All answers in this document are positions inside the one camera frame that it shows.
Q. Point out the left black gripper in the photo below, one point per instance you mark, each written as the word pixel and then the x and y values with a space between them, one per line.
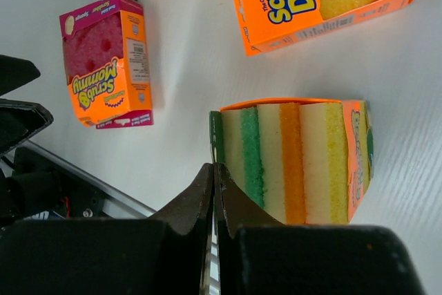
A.
pixel 19 120

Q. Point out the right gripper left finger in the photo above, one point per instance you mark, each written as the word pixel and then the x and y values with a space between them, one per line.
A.
pixel 166 253

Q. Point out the pink sponge orange box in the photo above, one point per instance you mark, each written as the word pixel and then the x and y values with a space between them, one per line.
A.
pixel 106 64

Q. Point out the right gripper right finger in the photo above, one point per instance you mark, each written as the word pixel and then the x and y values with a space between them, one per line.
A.
pixel 259 255

